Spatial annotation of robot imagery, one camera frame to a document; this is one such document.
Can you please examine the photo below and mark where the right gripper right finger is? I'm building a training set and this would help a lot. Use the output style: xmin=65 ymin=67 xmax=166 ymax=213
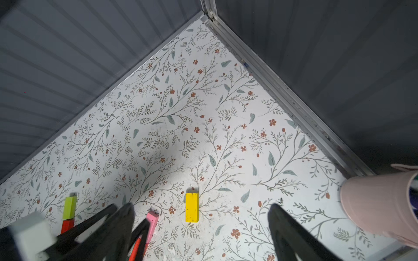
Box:
xmin=268 ymin=203 xmax=340 ymax=261

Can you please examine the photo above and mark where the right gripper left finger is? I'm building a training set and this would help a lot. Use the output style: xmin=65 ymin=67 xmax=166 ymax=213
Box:
xmin=62 ymin=203 xmax=135 ymax=261

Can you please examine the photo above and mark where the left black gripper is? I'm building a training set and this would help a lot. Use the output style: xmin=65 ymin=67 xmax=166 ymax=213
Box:
xmin=0 ymin=203 xmax=151 ymax=261

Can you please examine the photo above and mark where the long red block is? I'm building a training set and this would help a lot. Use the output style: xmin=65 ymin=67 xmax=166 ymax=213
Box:
xmin=61 ymin=219 xmax=75 ymax=234

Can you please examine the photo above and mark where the lime green block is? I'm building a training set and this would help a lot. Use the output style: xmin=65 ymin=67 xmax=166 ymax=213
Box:
xmin=63 ymin=196 xmax=77 ymax=220

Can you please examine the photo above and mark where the pink block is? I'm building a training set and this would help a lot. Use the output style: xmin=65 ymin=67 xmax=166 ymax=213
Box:
xmin=146 ymin=211 xmax=159 ymax=244

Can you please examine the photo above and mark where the yellow block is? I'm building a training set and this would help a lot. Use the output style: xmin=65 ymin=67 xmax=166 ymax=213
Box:
xmin=186 ymin=193 xmax=199 ymax=223

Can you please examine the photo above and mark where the pink marker cup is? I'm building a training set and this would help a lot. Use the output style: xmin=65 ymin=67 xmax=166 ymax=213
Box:
xmin=340 ymin=164 xmax=418 ymax=249

